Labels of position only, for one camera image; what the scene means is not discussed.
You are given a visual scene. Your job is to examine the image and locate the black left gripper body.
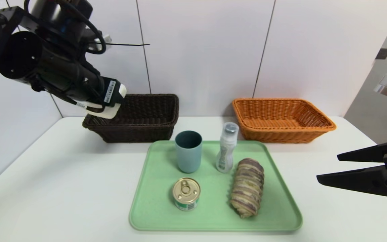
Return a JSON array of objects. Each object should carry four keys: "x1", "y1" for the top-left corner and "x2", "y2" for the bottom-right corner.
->
[{"x1": 77, "y1": 67, "x2": 127, "y2": 107}]

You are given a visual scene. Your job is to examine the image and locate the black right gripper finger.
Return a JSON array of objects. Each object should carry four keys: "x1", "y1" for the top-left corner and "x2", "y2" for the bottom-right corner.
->
[
  {"x1": 316, "y1": 164, "x2": 387, "y2": 197},
  {"x1": 337, "y1": 141, "x2": 387, "y2": 163}
]

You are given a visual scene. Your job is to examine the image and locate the white soap bar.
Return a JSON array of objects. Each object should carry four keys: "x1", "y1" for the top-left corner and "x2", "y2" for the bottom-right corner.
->
[{"x1": 89, "y1": 84, "x2": 127, "y2": 119}]

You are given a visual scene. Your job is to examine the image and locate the blue-grey plastic cup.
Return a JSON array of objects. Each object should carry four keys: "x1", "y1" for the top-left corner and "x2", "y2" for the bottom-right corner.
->
[{"x1": 175, "y1": 130, "x2": 203, "y2": 173}]

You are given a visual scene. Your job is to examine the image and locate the tin can with gold lid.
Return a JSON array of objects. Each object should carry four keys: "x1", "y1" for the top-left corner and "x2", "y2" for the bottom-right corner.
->
[{"x1": 172, "y1": 177, "x2": 201, "y2": 211}]

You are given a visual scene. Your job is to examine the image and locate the dark brown wicker basket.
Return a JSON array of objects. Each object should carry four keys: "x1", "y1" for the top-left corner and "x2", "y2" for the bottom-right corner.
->
[{"x1": 82, "y1": 94, "x2": 179, "y2": 143}]

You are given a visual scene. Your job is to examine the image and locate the orange wicker basket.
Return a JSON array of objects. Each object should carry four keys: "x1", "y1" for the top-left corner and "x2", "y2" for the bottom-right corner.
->
[{"x1": 232, "y1": 98, "x2": 336, "y2": 144}]

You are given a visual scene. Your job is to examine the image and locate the striped purple bread roll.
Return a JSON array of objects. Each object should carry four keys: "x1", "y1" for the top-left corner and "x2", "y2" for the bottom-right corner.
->
[{"x1": 230, "y1": 158, "x2": 264, "y2": 218}]

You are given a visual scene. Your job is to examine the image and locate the white bottle with clear cap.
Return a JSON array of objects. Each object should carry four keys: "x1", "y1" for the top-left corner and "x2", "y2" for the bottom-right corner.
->
[{"x1": 215, "y1": 122, "x2": 239, "y2": 173}]

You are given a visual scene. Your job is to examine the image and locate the light green plastic tray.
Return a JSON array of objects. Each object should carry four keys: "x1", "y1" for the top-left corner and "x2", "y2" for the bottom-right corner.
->
[{"x1": 129, "y1": 140, "x2": 303, "y2": 232}]

